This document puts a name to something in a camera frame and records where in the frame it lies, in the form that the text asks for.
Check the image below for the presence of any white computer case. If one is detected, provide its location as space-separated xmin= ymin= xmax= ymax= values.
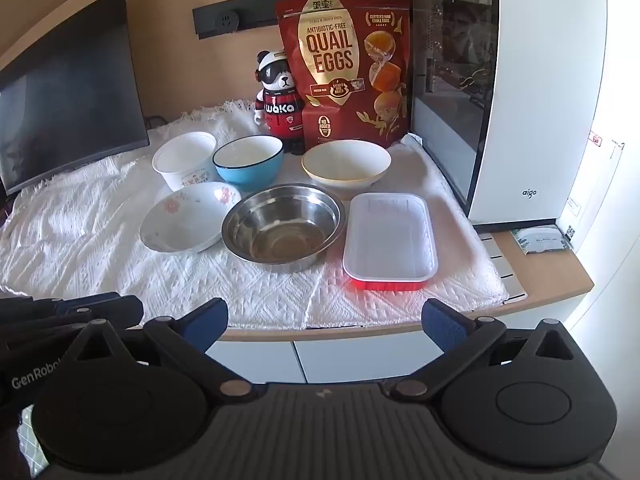
xmin=407 ymin=0 xmax=609 ymax=227

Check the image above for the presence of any stainless steel bowl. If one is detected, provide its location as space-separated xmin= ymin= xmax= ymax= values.
xmin=221 ymin=183 xmax=347 ymax=274

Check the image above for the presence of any black wall socket strip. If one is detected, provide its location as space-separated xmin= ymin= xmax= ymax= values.
xmin=192 ymin=0 xmax=282 ymax=41

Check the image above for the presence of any panda figurine in red jacket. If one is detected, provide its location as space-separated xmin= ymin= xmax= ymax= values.
xmin=254 ymin=50 xmax=306 ymax=156

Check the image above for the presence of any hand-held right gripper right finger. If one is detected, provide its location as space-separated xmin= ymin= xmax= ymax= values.
xmin=385 ymin=299 xmax=577 ymax=404

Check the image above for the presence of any white floral bowl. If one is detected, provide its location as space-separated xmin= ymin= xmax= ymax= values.
xmin=139 ymin=181 xmax=236 ymax=255

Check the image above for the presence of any black computer monitor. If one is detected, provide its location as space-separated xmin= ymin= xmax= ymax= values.
xmin=0 ymin=0 xmax=151 ymax=197

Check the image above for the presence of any blue bowl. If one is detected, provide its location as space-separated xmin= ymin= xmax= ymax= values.
xmin=212 ymin=136 xmax=285 ymax=192

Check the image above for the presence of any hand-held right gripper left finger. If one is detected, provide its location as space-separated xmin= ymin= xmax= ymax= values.
xmin=64 ymin=298 xmax=256 ymax=404

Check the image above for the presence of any green and white packet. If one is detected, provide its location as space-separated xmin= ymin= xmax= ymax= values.
xmin=510 ymin=226 xmax=574 ymax=256

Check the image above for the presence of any red and white tray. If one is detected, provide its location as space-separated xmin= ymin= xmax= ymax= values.
xmin=342 ymin=192 xmax=439 ymax=292

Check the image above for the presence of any red snack bag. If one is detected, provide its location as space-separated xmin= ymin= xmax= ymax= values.
xmin=275 ymin=0 xmax=414 ymax=157

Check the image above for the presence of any white textured cloth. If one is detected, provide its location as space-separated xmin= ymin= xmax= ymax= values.
xmin=0 ymin=100 xmax=509 ymax=331

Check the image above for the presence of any green grid mat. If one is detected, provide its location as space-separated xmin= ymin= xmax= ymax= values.
xmin=17 ymin=407 xmax=39 ymax=467

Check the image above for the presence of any white slotted panel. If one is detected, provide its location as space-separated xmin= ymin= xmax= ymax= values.
xmin=475 ymin=232 xmax=529 ymax=306

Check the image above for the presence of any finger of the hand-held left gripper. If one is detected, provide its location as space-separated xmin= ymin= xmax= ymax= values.
xmin=0 ymin=296 xmax=145 ymax=347
xmin=0 ymin=291 xmax=122 ymax=312

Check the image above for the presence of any white plate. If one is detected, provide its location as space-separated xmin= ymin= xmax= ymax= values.
xmin=152 ymin=131 xmax=219 ymax=192

